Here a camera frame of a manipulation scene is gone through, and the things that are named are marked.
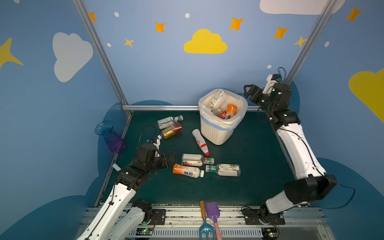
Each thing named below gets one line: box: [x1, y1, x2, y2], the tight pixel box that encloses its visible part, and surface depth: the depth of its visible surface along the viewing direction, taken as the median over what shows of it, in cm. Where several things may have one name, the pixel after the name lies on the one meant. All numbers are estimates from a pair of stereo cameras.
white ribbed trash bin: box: [198, 88, 248, 146], surface depth 94 cm
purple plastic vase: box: [94, 122, 127, 154], surface depth 89 cm
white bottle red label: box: [192, 128, 211, 157], surface depth 103 cm
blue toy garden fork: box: [199, 200, 215, 240], surface depth 72 cm
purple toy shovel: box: [205, 201, 222, 240], surface depth 77 cm
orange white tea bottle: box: [225, 104, 238, 120], surface depth 95 cm
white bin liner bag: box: [198, 88, 248, 130], surface depth 86 cm
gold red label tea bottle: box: [157, 122, 183, 140], surface depth 107 cm
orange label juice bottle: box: [172, 164, 205, 179], surface depth 88 cm
